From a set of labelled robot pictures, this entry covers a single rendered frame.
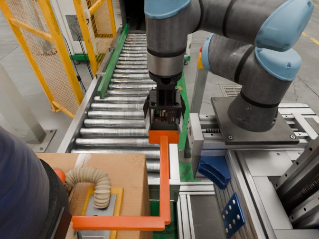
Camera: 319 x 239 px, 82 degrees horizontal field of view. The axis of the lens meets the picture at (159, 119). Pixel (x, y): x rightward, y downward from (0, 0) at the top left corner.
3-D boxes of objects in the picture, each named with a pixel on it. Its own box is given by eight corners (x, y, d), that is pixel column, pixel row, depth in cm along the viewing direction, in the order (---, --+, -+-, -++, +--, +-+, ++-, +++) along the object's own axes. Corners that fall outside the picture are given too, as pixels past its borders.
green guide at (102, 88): (121, 30, 263) (120, 22, 257) (128, 30, 263) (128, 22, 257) (89, 99, 148) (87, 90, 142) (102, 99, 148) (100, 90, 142)
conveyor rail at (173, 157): (164, 41, 273) (165, 27, 260) (168, 41, 273) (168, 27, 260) (169, 196, 107) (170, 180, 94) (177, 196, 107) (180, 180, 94)
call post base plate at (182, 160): (178, 149, 181) (178, 148, 179) (193, 150, 181) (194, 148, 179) (179, 162, 170) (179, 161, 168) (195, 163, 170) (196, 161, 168)
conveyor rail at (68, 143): (120, 40, 273) (118, 26, 260) (124, 40, 273) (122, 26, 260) (57, 195, 108) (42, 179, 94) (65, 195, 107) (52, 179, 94)
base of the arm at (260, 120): (263, 102, 69) (274, 78, 62) (283, 132, 58) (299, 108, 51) (222, 102, 69) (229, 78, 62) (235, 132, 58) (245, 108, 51)
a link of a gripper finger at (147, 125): (137, 142, 50) (147, 118, 44) (139, 125, 55) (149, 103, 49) (148, 144, 51) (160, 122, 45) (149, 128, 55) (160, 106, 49)
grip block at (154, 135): (150, 123, 59) (149, 111, 56) (176, 123, 59) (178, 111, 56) (148, 143, 53) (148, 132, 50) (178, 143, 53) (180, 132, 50)
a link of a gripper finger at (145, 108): (138, 117, 50) (148, 92, 44) (139, 113, 51) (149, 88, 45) (155, 121, 51) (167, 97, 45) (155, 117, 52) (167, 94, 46)
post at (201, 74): (182, 153, 178) (198, 52, 108) (190, 153, 178) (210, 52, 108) (183, 159, 173) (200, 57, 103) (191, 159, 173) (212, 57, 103)
